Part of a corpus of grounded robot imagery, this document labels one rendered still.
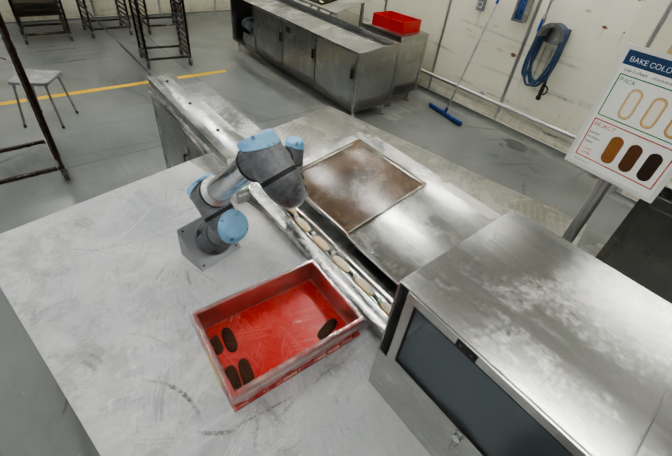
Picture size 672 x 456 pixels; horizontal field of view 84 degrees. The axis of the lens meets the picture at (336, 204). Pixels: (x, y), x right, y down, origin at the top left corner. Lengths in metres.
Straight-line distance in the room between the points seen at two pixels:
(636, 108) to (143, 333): 1.82
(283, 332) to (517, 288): 0.77
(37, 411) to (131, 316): 1.03
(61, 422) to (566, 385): 2.10
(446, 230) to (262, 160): 0.92
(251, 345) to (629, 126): 1.50
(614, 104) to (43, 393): 2.76
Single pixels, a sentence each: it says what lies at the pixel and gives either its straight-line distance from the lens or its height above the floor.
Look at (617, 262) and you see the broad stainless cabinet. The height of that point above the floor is 0.48.
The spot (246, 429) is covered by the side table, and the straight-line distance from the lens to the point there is 1.25.
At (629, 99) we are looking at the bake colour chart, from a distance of 1.67.
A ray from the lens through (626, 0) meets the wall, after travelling 4.67.
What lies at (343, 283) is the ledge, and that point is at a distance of 1.47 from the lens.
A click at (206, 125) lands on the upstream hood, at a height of 0.92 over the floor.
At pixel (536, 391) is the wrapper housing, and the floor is 1.30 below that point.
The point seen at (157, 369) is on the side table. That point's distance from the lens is 1.38.
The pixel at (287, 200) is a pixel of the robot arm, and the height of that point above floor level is 1.32.
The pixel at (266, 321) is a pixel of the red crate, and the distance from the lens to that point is 1.40.
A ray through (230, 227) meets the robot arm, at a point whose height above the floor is 1.05.
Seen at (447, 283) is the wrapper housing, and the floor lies 1.30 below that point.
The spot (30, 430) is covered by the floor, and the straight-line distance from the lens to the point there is 2.42.
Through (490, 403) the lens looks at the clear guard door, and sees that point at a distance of 0.95.
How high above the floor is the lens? 1.99
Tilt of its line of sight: 38 degrees down
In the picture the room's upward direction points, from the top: 7 degrees clockwise
